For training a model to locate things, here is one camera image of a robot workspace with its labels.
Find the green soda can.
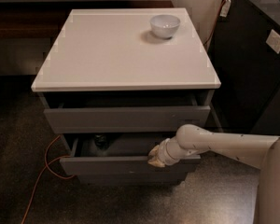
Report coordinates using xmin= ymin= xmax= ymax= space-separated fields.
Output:
xmin=94 ymin=134 xmax=108 ymax=149

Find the dark wooden bench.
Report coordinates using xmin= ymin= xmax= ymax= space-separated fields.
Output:
xmin=0 ymin=0 xmax=174 ymax=38

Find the grey top drawer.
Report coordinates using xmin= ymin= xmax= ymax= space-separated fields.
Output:
xmin=44 ymin=105 xmax=210 ymax=133

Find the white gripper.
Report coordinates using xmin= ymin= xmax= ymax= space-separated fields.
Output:
xmin=148 ymin=138 xmax=179 ymax=168

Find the black side cabinet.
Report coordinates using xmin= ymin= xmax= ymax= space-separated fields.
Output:
xmin=208 ymin=0 xmax=280 ymax=135

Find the white ceramic bowl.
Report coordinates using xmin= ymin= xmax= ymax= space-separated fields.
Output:
xmin=150 ymin=14 xmax=180 ymax=39

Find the white square label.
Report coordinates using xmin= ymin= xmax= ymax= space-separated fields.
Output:
xmin=266 ymin=29 xmax=280 ymax=54

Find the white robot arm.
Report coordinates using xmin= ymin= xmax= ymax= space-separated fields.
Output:
xmin=148 ymin=124 xmax=280 ymax=224

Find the orange floor cable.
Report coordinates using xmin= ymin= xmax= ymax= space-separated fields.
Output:
xmin=21 ymin=134 xmax=76 ymax=224

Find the white-topped grey drawer cabinet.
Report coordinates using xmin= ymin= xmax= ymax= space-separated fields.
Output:
xmin=31 ymin=7 xmax=222 ymax=187

